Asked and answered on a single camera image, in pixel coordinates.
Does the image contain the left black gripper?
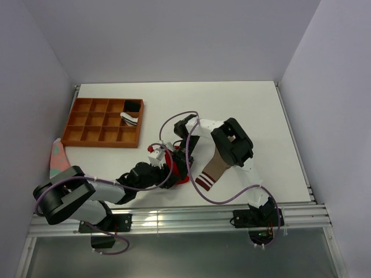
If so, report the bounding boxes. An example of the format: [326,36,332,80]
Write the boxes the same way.
[135,160,180,192]

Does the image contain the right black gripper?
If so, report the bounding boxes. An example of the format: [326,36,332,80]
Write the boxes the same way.
[170,135,200,180]

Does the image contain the red christmas sock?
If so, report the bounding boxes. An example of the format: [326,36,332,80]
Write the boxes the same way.
[165,149,190,185]

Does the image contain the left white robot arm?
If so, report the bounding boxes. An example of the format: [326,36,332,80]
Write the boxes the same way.
[33,162,180,231]

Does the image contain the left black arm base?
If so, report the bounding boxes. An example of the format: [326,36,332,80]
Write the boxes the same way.
[78,213,132,233]

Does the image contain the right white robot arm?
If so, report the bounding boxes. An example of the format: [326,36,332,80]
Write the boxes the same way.
[172,114,282,226]

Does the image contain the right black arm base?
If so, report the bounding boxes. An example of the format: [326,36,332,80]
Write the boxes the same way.
[230,209,285,228]

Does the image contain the brown striped sock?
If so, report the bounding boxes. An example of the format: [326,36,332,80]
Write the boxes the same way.
[195,143,232,191]

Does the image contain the white black rolled sock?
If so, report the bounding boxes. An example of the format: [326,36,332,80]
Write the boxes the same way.
[120,112,138,126]

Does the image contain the orange compartment tray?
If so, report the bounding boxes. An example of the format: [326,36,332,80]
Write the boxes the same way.
[61,98,144,148]

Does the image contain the pink patterned sock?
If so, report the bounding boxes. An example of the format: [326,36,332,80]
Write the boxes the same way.
[49,138,71,178]

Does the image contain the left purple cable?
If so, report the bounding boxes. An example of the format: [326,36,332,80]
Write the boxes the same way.
[34,143,177,255]

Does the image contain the purple cable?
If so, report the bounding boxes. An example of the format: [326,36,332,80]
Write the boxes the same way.
[158,109,283,250]
[34,143,177,255]

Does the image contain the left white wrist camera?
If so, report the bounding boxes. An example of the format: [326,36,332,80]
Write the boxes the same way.
[147,143,168,169]

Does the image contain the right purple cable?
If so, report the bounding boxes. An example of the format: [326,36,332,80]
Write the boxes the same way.
[158,109,283,250]

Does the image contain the aluminium frame rail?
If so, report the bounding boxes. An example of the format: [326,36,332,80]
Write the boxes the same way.
[27,204,332,237]

